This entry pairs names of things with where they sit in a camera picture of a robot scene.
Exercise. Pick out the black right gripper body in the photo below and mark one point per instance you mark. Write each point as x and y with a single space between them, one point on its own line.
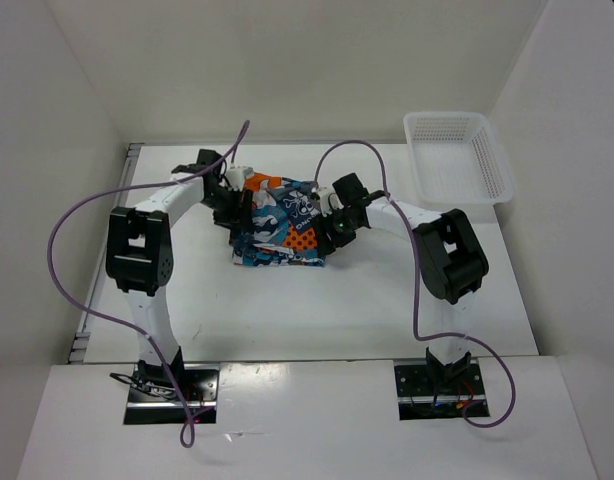
340 227

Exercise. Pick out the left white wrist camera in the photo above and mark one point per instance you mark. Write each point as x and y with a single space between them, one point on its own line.
236 177

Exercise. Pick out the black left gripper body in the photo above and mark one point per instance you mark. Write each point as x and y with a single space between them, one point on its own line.
225 205

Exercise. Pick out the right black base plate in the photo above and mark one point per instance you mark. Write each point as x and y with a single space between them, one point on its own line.
419 399

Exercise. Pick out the white plastic mesh basket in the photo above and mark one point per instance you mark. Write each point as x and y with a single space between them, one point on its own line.
456 159

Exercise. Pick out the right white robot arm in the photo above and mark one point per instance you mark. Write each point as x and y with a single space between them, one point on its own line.
449 261

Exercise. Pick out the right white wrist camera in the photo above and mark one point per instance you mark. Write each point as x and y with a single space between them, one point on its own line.
326 200

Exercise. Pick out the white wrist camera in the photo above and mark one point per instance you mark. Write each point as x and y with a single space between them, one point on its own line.
326 200
236 177

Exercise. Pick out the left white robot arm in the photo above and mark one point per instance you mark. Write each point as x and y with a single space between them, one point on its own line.
139 258

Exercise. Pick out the colourful patterned shorts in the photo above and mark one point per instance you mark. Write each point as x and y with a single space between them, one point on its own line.
282 213

